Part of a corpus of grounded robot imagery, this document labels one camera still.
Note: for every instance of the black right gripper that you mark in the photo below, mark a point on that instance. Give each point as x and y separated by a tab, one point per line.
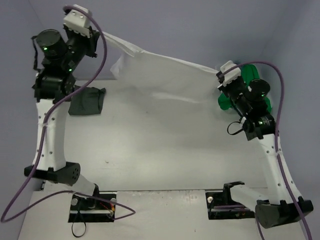
227	88

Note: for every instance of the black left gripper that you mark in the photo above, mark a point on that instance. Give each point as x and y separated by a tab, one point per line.
92	40

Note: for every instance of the grey t shirt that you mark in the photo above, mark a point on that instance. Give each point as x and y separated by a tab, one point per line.
88	102

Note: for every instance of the white t shirt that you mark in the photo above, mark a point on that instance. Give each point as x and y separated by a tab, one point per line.
161	76

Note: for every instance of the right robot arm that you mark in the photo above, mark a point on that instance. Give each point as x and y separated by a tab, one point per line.
284	204

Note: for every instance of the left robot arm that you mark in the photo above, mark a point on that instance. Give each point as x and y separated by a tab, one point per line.
53	90

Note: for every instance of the green t shirt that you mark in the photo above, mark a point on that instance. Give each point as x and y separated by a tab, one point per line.
249	73

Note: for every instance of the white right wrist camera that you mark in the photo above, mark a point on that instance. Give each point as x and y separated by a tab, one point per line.
230	72

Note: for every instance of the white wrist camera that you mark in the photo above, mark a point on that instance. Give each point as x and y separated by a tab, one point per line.
78	23
230	72

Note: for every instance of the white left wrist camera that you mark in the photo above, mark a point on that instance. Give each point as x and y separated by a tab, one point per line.
78	23

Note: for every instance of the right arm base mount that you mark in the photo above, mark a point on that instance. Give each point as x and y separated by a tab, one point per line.
230	202

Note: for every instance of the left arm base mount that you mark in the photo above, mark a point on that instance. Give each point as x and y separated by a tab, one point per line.
88	210

